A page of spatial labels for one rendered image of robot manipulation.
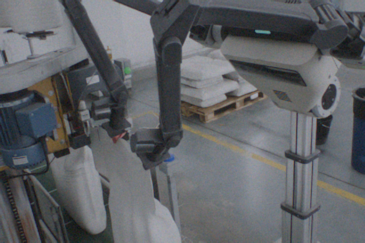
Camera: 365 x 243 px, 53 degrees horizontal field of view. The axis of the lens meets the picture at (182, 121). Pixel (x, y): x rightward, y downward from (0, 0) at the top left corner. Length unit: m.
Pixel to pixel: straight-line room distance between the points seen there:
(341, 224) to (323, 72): 1.73
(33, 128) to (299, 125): 0.95
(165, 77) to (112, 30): 4.61
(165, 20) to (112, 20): 4.70
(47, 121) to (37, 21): 0.32
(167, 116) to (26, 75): 0.51
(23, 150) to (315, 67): 0.96
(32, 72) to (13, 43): 2.98
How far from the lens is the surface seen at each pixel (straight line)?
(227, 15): 0.78
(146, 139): 1.08
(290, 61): 1.15
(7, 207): 1.70
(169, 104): 0.94
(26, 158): 1.35
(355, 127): 3.27
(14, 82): 1.26
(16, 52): 4.30
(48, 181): 2.80
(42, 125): 1.27
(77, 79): 1.56
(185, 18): 0.73
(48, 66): 1.38
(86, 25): 1.22
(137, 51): 6.38
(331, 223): 2.77
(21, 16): 1.29
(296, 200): 1.63
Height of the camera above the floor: 1.66
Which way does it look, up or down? 22 degrees down
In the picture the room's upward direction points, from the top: 6 degrees counter-clockwise
